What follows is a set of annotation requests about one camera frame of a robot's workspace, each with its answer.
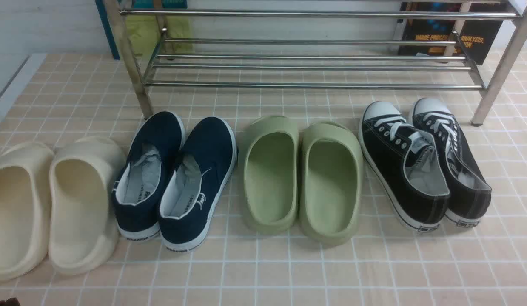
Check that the right green foam slipper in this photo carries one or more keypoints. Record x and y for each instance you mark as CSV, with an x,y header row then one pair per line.
x,y
332,169

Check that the left navy canvas shoe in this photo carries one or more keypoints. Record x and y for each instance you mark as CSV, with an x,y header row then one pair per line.
x,y
138,190

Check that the silver metal shoe rack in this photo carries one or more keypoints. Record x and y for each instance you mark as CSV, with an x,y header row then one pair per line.
x,y
286,54

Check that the cream foam slipper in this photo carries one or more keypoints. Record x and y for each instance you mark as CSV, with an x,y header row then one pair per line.
x,y
84,230
25,208

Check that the right cream foam slipper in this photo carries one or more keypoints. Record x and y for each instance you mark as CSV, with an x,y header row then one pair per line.
x,y
84,230

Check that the right navy canvas shoe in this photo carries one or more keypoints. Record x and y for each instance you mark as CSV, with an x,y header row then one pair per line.
x,y
200,171

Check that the left cream foam slipper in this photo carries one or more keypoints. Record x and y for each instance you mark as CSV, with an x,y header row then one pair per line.
x,y
25,208

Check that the left green foam slipper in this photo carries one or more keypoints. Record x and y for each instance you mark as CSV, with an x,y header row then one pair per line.
x,y
268,166

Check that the navy canvas shoe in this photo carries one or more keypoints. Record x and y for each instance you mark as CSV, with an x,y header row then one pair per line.
x,y
200,171
138,190

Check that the blue yellow-green book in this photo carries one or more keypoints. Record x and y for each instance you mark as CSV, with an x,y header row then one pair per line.
x,y
143,30

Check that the black orange book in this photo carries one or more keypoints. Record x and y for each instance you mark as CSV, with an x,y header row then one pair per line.
x,y
477,35

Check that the green foam slipper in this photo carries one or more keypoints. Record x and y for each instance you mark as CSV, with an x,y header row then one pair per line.
x,y
268,166
332,169

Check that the black canvas sneaker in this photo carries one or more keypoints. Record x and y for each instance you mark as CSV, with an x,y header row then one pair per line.
x,y
470,194
405,159

